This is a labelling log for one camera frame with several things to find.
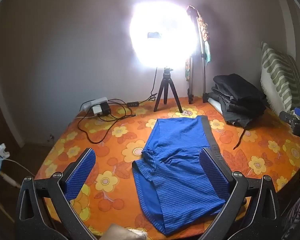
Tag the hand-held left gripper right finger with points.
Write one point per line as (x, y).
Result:
(215, 172)

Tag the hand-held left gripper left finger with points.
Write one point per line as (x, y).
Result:
(81, 172)

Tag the blue striped pants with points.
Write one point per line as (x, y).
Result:
(175, 170)

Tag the green striped pillow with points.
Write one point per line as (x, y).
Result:
(277, 80)

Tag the orange floral bedsheet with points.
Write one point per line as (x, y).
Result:
(115, 135)

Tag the stack of folded dark clothes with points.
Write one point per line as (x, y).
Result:
(240, 97)

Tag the white power adapter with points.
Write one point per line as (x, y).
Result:
(97, 110)

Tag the black charger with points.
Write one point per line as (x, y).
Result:
(105, 108)

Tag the white power strip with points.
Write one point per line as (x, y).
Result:
(92, 102)

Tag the beige cloth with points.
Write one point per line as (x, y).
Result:
(122, 232)

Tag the folded tall metal tripod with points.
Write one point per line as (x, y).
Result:
(190, 85)

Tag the small black tripod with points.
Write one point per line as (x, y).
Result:
(166, 90)

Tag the colourful hanging cloth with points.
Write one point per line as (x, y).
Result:
(203, 27)

